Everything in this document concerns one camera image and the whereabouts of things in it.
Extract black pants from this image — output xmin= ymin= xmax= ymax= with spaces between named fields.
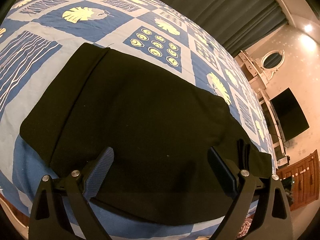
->
xmin=20 ymin=43 xmax=272 ymax=226

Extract brown patterned clothing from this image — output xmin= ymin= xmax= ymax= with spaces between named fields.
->
xmin=236 ymin=217 xmax=253 ymax=239

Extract brown wooden cabinet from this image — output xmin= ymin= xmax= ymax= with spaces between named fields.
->
xmin=277 ymin=150 xmax=319 ymax=211

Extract white dresser shelf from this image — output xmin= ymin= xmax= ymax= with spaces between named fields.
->
xmin=235 ymin=50 xmax=290 ymax=170

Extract white oval mirror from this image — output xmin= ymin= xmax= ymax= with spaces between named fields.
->
xmin=261 ymin=50 xmax=285 ymax=72

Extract blue white patterned bedsheet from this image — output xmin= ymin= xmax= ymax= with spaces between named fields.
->
xmin=0 ymin=0 xmax=278 ymax=240

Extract dark green curtain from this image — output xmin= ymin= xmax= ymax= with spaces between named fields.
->
xmin=160 ymin=0 xmax=288 ymax=56

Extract black wall television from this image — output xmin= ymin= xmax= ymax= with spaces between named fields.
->
xmin=270 ymin=88 xmax=310 ymax=141

